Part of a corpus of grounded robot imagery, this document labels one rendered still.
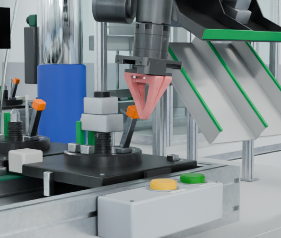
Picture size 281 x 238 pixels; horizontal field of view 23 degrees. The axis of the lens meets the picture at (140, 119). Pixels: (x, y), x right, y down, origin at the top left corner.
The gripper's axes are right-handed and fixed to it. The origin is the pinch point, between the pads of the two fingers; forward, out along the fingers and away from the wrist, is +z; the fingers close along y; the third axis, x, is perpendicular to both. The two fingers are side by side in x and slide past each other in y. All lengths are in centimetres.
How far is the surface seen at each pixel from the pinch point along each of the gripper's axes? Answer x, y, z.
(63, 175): -9.4, 7.7, 11.3
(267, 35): -2.0, -42.5, -16.8
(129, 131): -5.1, -3.1, 3.6
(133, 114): -4.0, -2.1, 0.5
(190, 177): 10.4, 0.3, 8.6
